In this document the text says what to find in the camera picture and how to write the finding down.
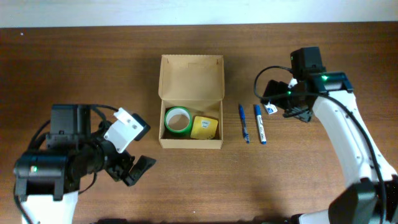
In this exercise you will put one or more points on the blue ballpoint pen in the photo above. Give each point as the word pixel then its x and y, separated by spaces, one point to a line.
pixel 244 127

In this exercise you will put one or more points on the cardboard box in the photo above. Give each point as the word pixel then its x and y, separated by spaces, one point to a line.
pixel 196 83

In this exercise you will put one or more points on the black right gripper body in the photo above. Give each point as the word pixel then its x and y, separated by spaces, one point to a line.
pixel 280 97

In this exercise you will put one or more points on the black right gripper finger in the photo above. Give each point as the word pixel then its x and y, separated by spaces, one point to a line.
pixel 277 88
pixel 304 115

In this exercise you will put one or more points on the green tape roll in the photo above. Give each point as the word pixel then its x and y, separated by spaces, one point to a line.
pixel 178 121

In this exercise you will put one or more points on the blue white marker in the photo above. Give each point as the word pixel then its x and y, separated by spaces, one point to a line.
pixel 260 126

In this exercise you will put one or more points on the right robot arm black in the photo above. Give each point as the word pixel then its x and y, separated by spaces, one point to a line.
pixel 370 195

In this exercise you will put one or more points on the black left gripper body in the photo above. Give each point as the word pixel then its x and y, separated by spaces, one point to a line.
pixel 121 166

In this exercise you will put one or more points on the white blue eraser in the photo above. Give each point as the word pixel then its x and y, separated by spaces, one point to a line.
pixel 270 108

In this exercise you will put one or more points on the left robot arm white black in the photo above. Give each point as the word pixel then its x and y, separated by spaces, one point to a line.
pixel 48 181

